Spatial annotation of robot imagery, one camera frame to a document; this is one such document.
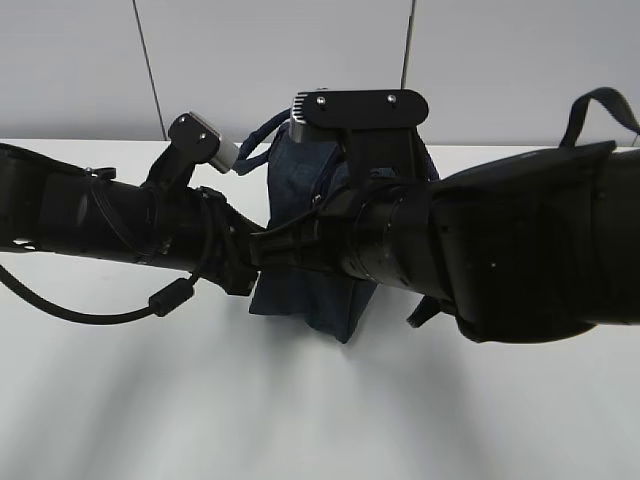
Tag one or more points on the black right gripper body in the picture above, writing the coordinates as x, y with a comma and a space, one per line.
318, 240

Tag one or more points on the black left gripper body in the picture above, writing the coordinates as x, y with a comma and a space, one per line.
225, 259

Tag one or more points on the navy blue lunch bag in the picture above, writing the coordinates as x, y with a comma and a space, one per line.
393, 241

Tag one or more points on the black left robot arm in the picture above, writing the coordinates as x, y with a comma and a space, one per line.
54, 207

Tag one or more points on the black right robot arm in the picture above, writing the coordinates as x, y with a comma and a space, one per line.
531, 248

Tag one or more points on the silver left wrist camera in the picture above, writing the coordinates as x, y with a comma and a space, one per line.
200, 142

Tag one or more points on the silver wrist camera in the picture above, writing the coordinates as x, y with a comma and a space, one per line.
375, 129
200, 142

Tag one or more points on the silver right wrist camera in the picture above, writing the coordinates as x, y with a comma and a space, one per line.
375, 129

